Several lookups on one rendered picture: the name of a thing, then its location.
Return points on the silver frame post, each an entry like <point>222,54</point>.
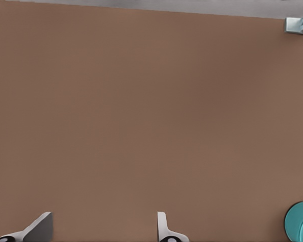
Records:
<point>298,24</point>

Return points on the teal pot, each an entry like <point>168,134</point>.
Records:
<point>300,221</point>

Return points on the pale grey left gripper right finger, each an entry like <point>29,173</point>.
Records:
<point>164,229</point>

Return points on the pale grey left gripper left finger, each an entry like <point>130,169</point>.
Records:
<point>38,228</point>

